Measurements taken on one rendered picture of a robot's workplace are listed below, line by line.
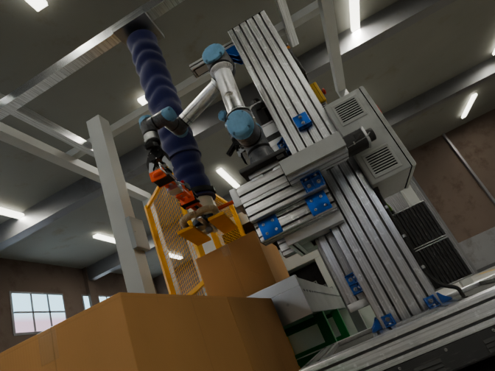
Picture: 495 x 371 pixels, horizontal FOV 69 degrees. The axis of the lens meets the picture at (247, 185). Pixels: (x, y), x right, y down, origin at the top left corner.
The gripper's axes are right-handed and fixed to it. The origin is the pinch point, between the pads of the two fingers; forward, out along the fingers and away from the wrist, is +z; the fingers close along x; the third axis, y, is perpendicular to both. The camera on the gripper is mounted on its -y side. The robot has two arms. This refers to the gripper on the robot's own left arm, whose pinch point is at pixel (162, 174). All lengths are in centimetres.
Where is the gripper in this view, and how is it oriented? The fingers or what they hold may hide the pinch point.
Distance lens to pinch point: 173.5
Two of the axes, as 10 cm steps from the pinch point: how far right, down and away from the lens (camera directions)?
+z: 3.6, 8.4, -4.0
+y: 2.2, 3.4, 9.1
